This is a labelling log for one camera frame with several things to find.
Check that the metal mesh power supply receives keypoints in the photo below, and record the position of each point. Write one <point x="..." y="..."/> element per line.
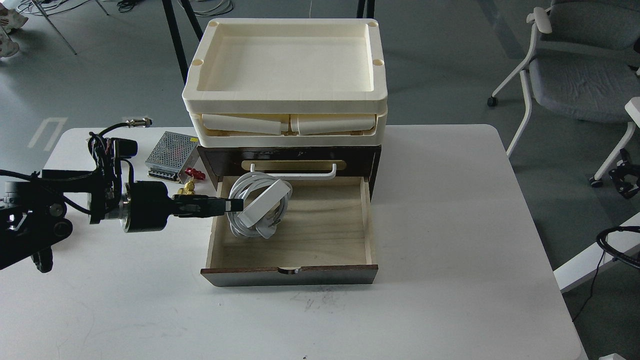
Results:
<point x="171" y="156"/>

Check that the open wooden drawer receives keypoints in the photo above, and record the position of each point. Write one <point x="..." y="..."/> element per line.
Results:
<point x="325" y="238"/>

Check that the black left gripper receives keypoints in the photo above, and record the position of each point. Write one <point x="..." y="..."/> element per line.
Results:
<point x="147" y="206"/>

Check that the white power strip with cable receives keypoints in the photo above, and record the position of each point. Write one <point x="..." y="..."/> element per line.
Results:
<point x="262" y="215"/>

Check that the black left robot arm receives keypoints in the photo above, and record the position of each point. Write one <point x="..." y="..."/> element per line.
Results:
<point x="34" y="206"/>

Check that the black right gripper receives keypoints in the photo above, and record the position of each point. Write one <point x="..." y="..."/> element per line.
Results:
<point x="625" y="176"/>

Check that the white drawer handle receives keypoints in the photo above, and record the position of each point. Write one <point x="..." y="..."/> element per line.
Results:
<point x="310" y="175"/>

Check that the brass valve red handle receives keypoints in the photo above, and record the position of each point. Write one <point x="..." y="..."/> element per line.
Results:
<point x="194" y="176"/>

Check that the cream plastic stacked tray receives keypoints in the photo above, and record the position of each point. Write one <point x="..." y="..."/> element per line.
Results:
<point x="288" y="82"/>

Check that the grey office chair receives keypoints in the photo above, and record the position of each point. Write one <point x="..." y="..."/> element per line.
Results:
<point x="580" y="86"/>

